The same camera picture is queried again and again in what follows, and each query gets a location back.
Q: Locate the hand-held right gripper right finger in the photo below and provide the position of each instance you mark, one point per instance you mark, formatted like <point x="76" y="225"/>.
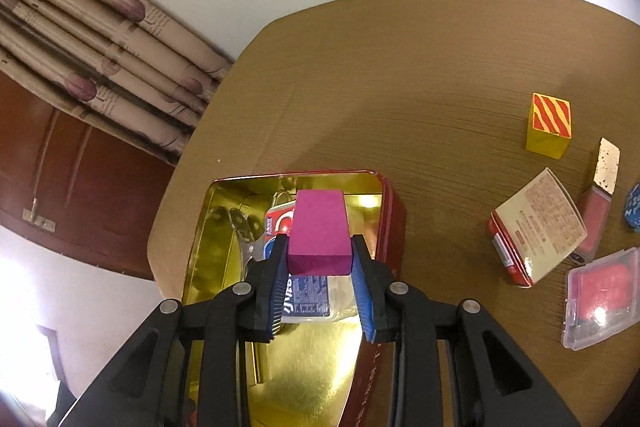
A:
<point x="362" y="292"/>

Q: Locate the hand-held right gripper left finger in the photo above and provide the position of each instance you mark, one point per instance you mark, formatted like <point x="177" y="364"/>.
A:
<point x="280" y="287"/>

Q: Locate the pink rectangular block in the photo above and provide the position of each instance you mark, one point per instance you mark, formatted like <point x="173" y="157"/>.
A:
<point x="320" y="232"/>

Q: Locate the red tin box gold interior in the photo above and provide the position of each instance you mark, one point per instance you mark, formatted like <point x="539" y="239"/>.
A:
<point x="310" y="382"/>

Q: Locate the beige red cardboard box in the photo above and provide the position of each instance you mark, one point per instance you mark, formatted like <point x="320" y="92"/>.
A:
<point x="545" y="227"/>

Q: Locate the clear plastic case red insert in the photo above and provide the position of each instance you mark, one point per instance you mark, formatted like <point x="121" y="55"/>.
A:
<point x="600" y="297"/>

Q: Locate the blue-label clear plastic box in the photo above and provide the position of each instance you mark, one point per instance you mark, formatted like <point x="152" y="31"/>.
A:
<point x="310" y="302"/>

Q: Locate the metal nail clipper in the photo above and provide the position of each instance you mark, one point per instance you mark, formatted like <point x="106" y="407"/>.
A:
<point x="242" y="227"/>

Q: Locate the brown wooden door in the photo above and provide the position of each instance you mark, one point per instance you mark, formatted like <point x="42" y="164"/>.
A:
<point x="75" y="187"/>

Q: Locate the metal door latch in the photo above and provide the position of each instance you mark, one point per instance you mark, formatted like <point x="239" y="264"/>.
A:
<point x="40" y="217"/>

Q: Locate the blue patterned small object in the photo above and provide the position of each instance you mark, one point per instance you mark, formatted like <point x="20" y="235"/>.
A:
<point x="634" y="207"/>

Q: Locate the beige leaf print curtain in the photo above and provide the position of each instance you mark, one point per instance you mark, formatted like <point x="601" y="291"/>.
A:
<point x="100" y="47"/>

